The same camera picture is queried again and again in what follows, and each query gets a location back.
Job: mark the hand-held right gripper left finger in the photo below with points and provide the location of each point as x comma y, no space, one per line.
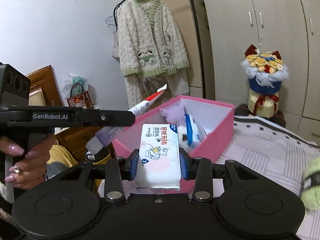
134,165

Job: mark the brown wooden cabinet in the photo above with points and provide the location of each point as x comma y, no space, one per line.
50,80

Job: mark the cream tote bag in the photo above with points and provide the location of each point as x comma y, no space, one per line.
115,50

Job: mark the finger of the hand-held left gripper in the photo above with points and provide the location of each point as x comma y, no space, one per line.
107,117

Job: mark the fluffy cream pants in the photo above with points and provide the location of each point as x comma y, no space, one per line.
135,90

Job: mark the green yarn ball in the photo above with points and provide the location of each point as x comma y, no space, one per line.
312,197

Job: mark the red checked bag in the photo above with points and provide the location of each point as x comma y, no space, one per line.
80,100

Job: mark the person's left hand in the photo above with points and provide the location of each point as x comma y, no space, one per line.
35,165

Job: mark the flower bouquet with blue wrap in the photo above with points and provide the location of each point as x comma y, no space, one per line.
265,80

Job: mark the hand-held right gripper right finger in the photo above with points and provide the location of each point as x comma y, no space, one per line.
184,166

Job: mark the black clothes rack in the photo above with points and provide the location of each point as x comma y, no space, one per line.
197,30

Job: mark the black suitcase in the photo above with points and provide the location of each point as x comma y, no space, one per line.
241,110

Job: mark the white purple toothpaste tube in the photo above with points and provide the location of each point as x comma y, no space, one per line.
105,135

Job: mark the yellow cloth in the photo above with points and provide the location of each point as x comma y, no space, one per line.
62,157

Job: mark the light wooden wardrobe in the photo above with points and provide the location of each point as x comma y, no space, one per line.
237,55

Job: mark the blue white wipes packet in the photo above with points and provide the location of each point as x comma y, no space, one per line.
196,130

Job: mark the white wet wipes packet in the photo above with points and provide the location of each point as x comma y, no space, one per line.
157,160

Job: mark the cream gift box red ribbon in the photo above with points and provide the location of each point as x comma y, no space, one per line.
267,107

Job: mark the clear plastic bag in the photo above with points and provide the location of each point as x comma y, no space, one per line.
77,81

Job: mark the purple plush toy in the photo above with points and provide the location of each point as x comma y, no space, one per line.
175,115

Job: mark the light wooden board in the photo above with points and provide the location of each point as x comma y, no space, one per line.
182,5

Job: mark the pink cardboard box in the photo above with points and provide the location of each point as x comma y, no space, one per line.
212,140

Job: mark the fluffy cream green cardigan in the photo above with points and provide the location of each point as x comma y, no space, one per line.
150,42

